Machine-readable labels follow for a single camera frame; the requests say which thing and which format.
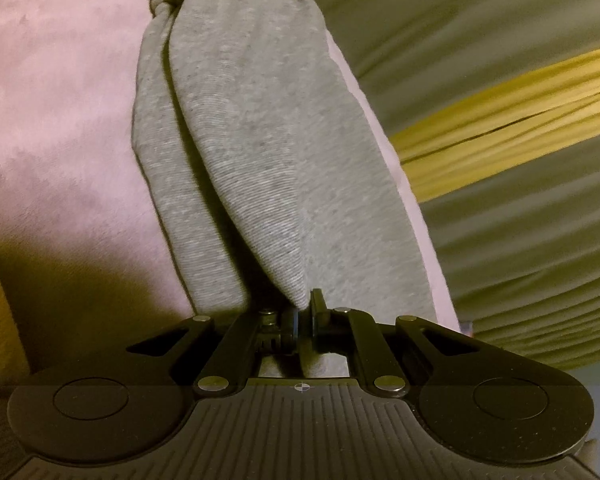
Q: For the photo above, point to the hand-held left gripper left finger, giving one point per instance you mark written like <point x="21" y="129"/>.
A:
<point x="286" y="329"/>

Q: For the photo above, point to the yellow curtain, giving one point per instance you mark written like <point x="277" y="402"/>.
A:
<point x="505" y="130"/>

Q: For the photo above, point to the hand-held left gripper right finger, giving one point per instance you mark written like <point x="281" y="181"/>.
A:
<point x="314" y="312"/>

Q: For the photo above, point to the olive green curtain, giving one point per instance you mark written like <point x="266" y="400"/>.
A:
<point x="480" y="10"/>

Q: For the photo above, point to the pink bed blanket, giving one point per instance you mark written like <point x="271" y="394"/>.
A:
<point x="55" y="110"/>

